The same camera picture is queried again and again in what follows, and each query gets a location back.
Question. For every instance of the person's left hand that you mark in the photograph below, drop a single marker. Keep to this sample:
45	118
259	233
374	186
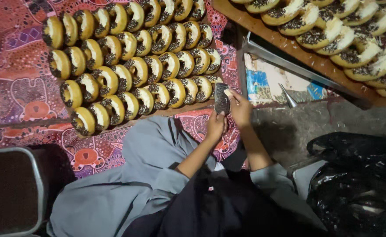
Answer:
215	129

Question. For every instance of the person's right hand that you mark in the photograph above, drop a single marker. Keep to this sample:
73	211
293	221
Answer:
241	110

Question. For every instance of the person's right fingers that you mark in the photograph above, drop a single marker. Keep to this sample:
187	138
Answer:
233	98

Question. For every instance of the pale cheese piece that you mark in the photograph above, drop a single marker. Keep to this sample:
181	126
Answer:
228	93

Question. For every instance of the small metal hand grater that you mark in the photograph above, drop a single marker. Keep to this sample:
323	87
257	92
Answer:
221	98

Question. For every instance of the metal tray with printed lining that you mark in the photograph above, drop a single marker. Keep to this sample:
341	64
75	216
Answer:
272	77

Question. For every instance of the wooden board under donut rows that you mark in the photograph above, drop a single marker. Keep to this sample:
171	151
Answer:
186	110

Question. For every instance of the small metal cone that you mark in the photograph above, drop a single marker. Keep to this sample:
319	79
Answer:
286	95

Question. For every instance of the long brown wooden board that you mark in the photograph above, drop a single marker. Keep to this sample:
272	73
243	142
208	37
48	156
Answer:
278	40

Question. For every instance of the rows of chocolate sprinkle donuts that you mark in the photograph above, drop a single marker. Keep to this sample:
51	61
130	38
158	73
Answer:
130	62

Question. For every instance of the person's black scarf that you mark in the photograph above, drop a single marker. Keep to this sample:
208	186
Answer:
212	207

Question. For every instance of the pile of cheese topped donuts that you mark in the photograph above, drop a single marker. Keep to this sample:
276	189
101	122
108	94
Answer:
341	36

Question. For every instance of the black plastic bag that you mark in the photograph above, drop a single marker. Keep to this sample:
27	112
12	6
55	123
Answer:
357	187

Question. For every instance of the person's gray garment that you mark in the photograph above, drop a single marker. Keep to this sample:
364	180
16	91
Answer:
114	197

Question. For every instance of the red patterned batik cloth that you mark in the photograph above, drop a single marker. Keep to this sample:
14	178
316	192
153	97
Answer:
12	82

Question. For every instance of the dark tray with metal rim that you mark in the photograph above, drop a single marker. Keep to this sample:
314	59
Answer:
10	191

